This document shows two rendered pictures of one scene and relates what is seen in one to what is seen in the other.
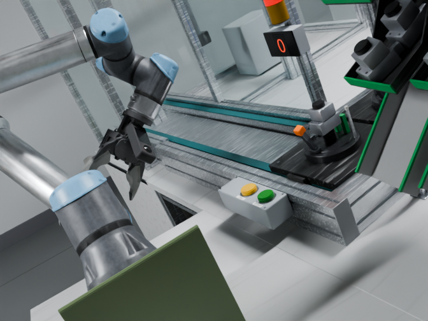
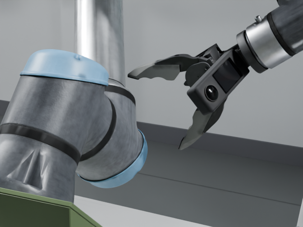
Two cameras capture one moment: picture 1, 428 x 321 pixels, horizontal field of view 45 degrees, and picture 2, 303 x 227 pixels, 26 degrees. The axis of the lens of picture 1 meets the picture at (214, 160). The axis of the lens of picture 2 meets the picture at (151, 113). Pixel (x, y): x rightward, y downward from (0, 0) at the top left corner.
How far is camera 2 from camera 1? 55 cm
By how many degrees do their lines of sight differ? 39
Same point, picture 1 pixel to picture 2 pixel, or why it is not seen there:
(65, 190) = (35, 58)
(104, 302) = not seen: outside the picture
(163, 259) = (9, 209)
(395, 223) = not seen: outside the picture
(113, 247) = (6, 155)
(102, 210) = (42, 107)
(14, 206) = (269, 118)
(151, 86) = (286, 18)
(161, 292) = not seen: outside the picture
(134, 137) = (212, 68)
